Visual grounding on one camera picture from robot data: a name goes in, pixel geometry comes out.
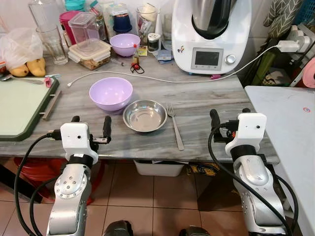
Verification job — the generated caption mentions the large purple plastic bowl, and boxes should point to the large purple plastic bowl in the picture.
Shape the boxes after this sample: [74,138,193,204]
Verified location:
[89,77,134,115]

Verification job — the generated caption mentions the stainless steel bowl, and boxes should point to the stainless steel bowl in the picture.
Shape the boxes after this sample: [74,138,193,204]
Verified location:
[122,99,168,133]

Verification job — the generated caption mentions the silver metal fork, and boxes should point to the silver metal fork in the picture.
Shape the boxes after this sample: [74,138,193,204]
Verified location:
[166,102,186,151]

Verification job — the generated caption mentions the white side table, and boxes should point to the white side table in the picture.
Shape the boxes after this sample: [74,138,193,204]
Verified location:
[244,86,315,236]

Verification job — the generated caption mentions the green serving tray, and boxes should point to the green serving tray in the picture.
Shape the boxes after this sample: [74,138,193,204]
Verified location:
[0,77,60,143]

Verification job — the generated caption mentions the red plastic stool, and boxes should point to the red plastic stool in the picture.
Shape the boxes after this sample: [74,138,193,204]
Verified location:
[14,157,105,203]

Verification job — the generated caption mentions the yellow mango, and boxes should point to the yellow mango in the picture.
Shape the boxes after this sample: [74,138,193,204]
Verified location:
[27,57,47,77]
[8,63,31,78]

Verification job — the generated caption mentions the lidded food storage box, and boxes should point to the lidded food storage box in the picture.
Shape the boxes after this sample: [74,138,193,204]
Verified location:
[67,39,112,71]

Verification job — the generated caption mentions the white plastic bin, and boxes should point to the white plastic bin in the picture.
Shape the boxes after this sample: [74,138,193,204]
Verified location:
[133,160,186,177]

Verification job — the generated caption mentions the silver metal spoon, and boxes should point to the silver metal spoon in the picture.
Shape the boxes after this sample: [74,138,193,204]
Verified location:
[0,73,45,86]

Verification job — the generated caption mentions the white kitchen cooking machine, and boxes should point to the white kitchen cooking machine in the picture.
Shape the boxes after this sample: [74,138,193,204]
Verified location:
[171,0,253,76]

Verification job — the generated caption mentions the small red capped bottle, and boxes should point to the small red capped bottle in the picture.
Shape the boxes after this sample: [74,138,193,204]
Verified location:
[130,44,145,75]

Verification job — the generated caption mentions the pink round mirror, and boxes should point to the pink round mirror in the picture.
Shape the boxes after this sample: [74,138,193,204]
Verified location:
[301,57,315,89]

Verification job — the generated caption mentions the tall clear drinking glass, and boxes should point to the tall clear drinking glass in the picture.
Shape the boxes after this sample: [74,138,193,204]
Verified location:
[35,24,69,66]

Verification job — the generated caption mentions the white power adapter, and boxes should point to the white power adapter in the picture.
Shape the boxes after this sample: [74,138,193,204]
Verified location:
[277,39,299,54]

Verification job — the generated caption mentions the small purple plastic bowl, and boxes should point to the small purple plastic bowl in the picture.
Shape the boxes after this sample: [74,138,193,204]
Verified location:
[109,33,142,58]

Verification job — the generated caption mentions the clear empty plastic container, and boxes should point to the clear empty plastic container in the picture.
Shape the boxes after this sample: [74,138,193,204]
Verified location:
[68,11,102,53]

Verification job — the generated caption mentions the dark left robot foot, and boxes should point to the dark left robot foot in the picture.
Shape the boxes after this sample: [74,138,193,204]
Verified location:
[102,220,134,236]

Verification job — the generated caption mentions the dark robot foot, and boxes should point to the dark robot foot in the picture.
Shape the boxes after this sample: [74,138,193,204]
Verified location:
[102,220,134,236]
[178,226,213,236]

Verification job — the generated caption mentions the clear plastic bag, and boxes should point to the clear plastic bag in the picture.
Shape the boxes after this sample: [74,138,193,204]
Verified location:
[0,27,44,70]

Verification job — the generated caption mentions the pink plastic cup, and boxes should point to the pink plastic cup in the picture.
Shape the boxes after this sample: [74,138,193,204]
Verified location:
[59,10,82,46]

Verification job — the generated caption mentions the white power strip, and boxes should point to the white power strip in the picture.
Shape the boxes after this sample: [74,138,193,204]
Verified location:
[287,24,315,55]

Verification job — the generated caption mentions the small glass spice shaker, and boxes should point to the small glass spice shaker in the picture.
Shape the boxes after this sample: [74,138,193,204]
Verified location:
[147,32,161,54]

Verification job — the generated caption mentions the grey patterned oven mitt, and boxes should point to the grey patterned oven mitt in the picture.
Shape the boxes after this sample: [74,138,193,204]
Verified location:
[263,0,304,39]

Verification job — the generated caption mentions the dark blue cup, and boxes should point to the dark blue cup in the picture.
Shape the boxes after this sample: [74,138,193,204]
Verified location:
[112,12,133,34]

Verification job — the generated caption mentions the dark right robot foot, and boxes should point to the dark right robot foot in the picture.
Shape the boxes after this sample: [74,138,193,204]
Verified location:
[178,226,213,236]

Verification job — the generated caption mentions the clear glass pitcher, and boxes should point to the clear glass pitcher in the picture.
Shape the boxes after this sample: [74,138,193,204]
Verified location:
[28,0,63,31]

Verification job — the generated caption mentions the clear glass jar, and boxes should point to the clear glass jar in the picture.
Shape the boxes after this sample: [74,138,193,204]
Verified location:
[136,4,158,38]

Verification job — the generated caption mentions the teal plastic lid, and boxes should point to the teal plastic lid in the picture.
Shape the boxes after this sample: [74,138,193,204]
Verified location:
[63,0,87,12]

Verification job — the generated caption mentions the blue plastic basket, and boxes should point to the blue plastic basket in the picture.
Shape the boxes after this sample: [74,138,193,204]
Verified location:
[294,0,315,26]

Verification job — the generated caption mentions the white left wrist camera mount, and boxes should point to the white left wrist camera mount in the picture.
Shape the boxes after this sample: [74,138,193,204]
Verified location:
[60,122,99,163]

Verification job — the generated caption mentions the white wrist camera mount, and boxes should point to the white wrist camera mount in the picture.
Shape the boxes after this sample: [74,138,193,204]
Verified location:
[60,122,99,163]
[231,113,268,153]

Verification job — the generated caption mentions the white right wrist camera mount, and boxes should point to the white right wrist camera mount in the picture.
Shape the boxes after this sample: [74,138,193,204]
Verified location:
[231,113,268,153]

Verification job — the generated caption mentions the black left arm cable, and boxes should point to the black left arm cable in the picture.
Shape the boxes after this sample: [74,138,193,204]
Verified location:
[13,132,63,236]

